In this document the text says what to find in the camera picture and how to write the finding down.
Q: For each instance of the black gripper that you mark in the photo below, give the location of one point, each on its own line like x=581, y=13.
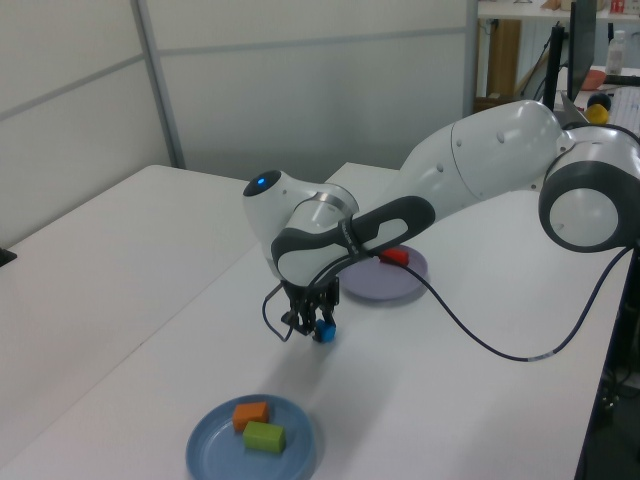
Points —
x=305, y=294

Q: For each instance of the blue block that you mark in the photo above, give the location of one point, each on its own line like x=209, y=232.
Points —
x=327, y=334

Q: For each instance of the red cylinder block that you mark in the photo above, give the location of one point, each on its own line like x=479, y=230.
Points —
x=396, y=256

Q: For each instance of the orange block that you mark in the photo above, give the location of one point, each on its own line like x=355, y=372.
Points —
x=250, y=414

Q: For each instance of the green block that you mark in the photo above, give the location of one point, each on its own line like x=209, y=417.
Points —
x=264, y=436

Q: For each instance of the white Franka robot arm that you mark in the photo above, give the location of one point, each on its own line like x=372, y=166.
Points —
x=490, y=155

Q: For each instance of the purple plate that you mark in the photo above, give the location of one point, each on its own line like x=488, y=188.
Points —
x=380, y=285

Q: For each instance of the blue plate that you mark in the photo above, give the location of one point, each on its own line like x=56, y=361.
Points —
x=225, y=455

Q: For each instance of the wooden cabinet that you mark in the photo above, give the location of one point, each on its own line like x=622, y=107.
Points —
x=502, y=60

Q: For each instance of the black table clamp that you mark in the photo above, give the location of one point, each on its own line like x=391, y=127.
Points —
x=7, y=257

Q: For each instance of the black monitor stand pole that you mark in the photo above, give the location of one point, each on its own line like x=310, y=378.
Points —
x=554, y=70

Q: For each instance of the yellow ball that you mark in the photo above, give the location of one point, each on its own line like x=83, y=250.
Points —
x=597, y=116

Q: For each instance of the dark blue ball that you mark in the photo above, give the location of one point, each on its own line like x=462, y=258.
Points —
x=601, y=99

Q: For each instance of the orange bowl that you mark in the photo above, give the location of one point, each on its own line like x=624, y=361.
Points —
x=594, y=80

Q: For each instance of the black monitor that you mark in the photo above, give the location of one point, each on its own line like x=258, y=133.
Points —
x=582, y=45

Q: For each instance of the clear plastic bottle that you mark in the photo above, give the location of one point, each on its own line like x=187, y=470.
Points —
x=616, y=55

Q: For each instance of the small red box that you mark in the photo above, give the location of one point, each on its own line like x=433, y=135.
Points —
x=618, y=6

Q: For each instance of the grey partition post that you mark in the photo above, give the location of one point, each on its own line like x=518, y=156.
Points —
x=471, y=55

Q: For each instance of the black table side frame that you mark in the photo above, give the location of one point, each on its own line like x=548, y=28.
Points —
x=610, y=400

